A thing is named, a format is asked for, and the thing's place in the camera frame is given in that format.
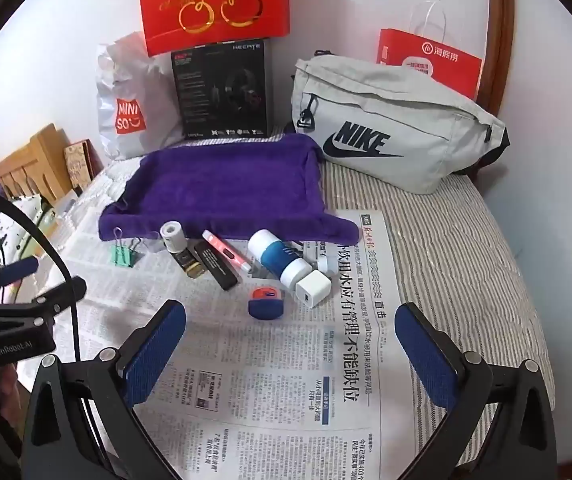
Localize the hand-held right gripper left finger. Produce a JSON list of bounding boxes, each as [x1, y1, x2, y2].
[[18, 300, 187, 480]]

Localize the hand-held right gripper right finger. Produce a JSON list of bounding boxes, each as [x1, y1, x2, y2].
[[395, 302, 572, 480]]

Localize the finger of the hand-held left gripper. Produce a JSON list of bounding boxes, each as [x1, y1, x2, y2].
[[0, 276, 88, 330], [0, 256, 41, 306]]

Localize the green binder clip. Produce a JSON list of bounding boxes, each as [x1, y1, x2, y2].
[[110, 227, 145, 270]]

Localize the black gold rectangular box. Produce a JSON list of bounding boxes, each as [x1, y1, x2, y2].
[[173, 246, 205, 279]]

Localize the black rectangular device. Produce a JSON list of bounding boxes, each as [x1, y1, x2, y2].
[[193, 240, 241, 292]]

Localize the white tape roll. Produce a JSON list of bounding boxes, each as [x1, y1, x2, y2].
[[160, 221, 188, 251]]

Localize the blue orange eraser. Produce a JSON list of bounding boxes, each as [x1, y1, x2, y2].
[[247, 287, 285, 320]]

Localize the pink white utility knife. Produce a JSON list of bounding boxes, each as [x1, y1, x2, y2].
[[201, 229, 254, 275]]

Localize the white charger cube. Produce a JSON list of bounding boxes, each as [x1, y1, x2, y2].
[[295, 270, 334, 308]]

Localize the blue white bottle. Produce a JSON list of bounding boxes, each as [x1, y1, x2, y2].
[[247, 229, 314, 286]]

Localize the white floral cloth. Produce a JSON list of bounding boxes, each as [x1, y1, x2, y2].
[[0, 192, 62, 281]]

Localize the clear plastic box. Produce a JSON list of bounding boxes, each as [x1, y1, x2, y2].
[[56, 190, 84, 217]]

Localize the newspaper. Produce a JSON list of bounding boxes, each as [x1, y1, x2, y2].
[[16, 170, 419, 480]]

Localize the wooden desk organiser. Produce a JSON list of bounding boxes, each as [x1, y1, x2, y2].
[[0, 122, 79, 206]]

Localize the brown illustrated notebook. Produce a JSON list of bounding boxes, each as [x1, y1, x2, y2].
[[63, 141, 93, 196]]

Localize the purple towel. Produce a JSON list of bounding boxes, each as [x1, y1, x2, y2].
[[97, 132, 361, 245]]

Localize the white plastic shopping bag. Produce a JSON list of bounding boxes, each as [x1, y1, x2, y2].
[[96, 32, 183, 161]]

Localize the black headset box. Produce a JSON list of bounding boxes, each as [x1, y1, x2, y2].
[[171, 39, 271, 139]]

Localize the grey waist bag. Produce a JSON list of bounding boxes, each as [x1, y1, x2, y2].
[[291, 54, 509, 195]]

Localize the red gift bag gold print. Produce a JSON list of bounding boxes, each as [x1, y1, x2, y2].
[[137, 0, 291, 57]]

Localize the brown wooden headboard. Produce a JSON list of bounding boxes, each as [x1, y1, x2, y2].
[[486, 0, 516, 116]]

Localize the red paper bag white handles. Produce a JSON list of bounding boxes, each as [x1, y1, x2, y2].
[[378, 0, 484, 103]]

